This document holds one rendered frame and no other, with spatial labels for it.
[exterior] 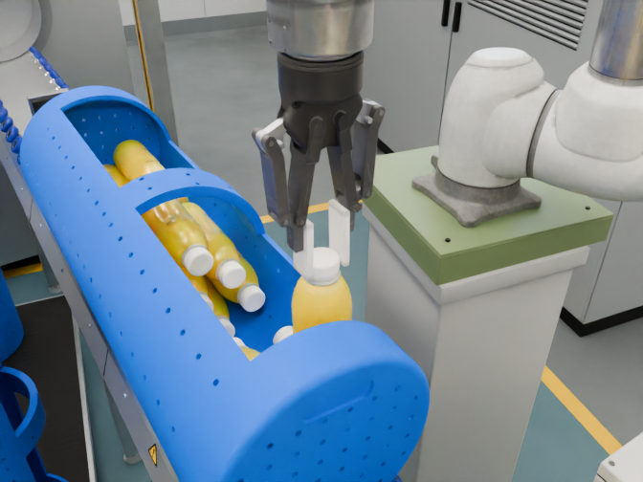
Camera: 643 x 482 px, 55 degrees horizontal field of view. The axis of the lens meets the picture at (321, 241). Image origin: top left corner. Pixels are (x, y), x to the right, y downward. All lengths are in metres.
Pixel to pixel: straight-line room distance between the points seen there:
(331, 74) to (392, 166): 0.79
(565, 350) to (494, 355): 1.24
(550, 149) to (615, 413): 1.46
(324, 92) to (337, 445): 0.36
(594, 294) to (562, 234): 1.28
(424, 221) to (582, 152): 0.29
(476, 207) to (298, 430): 0.64
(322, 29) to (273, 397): 0.33
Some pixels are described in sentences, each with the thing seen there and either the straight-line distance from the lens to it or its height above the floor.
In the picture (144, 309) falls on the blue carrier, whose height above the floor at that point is 1.19.
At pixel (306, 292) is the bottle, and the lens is 0.67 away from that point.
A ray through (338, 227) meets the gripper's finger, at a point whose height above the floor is 1.31.
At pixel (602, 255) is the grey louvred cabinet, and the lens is 2.36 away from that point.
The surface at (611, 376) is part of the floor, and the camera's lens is 2.50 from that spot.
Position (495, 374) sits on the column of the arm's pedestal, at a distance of 1.36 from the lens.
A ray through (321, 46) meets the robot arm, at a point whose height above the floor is 1.52.
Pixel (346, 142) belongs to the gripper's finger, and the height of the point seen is 1.42.
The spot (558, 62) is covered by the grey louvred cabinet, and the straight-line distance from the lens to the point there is 2.36.
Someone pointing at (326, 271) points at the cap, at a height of 1.27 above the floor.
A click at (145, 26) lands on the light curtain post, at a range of 1.90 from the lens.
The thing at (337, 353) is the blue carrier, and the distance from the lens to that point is 0.62.
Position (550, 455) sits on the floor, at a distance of 2.19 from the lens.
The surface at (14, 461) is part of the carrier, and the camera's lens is 1.49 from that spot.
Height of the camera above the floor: 1.67
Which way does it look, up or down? 35 degrees down
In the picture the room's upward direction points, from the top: straight up
